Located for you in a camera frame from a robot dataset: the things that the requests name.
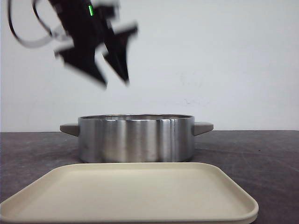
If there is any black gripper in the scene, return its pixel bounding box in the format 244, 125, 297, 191
50, 0, 137, 88

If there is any stainless steel steamer pot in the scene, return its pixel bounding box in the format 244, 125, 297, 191
60, 114, 214, 163

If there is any cream plastic tray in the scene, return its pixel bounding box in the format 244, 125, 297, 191
0, 162, 259, 224

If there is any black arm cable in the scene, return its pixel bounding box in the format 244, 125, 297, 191
7, 0, 72, 49

